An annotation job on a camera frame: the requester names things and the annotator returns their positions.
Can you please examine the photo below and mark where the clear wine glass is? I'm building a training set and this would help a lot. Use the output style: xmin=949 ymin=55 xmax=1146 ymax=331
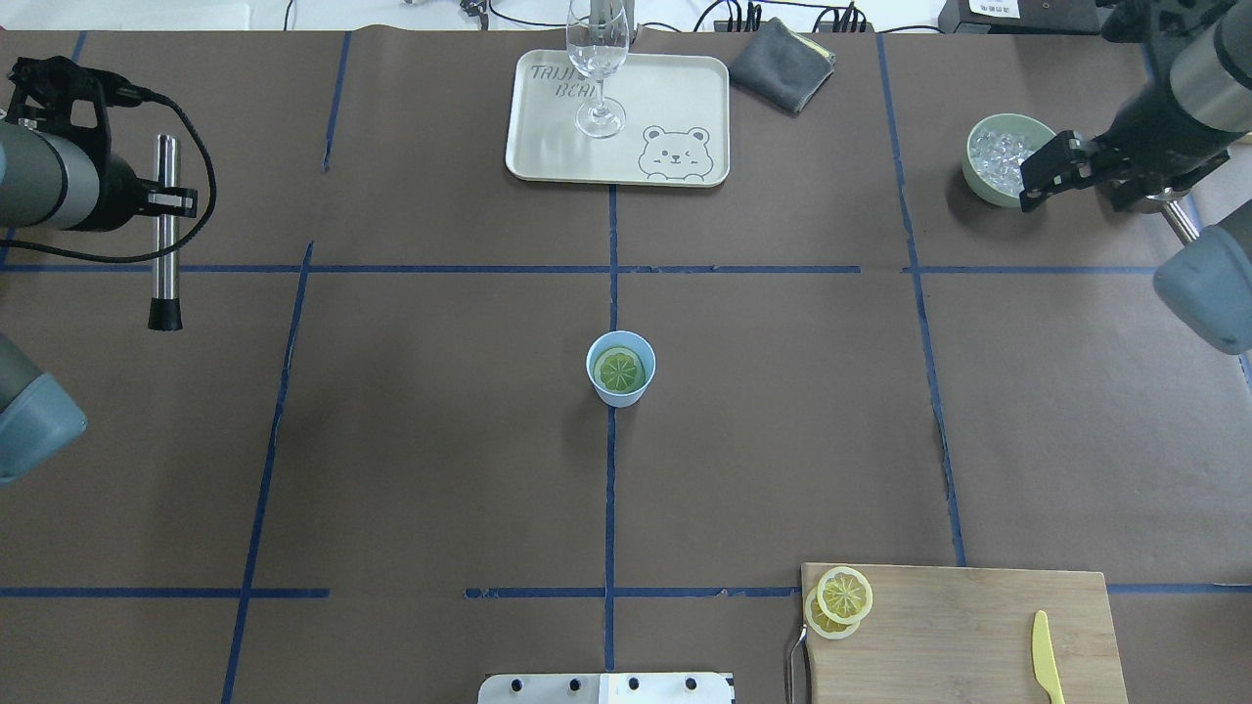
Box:
xmin=566 ymin=1 xmax=631 ymax=139

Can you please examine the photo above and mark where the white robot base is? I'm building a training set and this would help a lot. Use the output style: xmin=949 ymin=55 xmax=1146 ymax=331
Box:
xmin=477 ymin=671 xmax=737 ymax=703

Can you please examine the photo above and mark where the steel ice scoop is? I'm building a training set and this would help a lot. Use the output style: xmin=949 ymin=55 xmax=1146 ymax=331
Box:
xmin=1143 ymin=189 xmax=1201 ymax=246

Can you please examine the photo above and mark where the bamboo cutting board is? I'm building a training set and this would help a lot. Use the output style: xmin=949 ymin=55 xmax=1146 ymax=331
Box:
xmin=785 ymin=564 xmax=1128 ymax=703

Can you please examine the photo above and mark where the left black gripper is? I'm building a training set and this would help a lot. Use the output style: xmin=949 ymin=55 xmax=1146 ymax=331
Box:
xmin=5 ymin=55 xmax=200 ymax=232

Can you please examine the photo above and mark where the cream bear tray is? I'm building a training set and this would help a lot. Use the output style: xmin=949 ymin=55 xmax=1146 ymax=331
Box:
xmin=505 ymin=49 xmax=731 ymax=187

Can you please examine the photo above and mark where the yellow plastic knife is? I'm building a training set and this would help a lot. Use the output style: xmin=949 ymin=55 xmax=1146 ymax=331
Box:
xmin=1030 ymin=609 xmax=1067 ymax=704

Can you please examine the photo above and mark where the steel muddler black tip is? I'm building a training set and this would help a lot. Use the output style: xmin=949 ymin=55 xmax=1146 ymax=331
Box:
xmin=148 ymin=134 xmax=183 ymax=332

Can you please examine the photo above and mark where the grey folded cloth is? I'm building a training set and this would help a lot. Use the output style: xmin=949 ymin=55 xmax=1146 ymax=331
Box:
xmin=729 ymin=18 xmax=838 ymax=114

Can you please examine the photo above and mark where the green bowl of ice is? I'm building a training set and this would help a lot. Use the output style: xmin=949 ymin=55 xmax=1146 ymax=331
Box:
xmin=962 ymin=114 xmax=1055 ymax=209

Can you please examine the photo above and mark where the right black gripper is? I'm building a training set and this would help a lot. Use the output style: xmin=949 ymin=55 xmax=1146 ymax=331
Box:
xmin=1019 ymin=83 xmax=1233 ymax=213

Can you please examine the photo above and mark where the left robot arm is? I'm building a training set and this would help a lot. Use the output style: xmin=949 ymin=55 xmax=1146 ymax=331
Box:
xmin=1 ymin=55 xmax=217 ymax=485

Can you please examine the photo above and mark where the light blue cup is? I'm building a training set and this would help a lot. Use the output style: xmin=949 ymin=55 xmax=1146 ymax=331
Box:
xmin=585 ymin=329 xmax=657 ymax=410

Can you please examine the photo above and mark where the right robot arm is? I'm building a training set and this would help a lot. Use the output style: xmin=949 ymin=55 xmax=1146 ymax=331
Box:
xmin=1019 ymin=1 xmax=1251 ymax=355

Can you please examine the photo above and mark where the lemon slice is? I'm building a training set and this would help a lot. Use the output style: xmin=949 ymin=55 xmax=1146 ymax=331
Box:
xmin=803 ymin=590 xmax=860 ymax=640
xmin=592 ymin=346 xmax=649 ymax=395
xmin=818 ymin=565 xmax=873 ymax=628

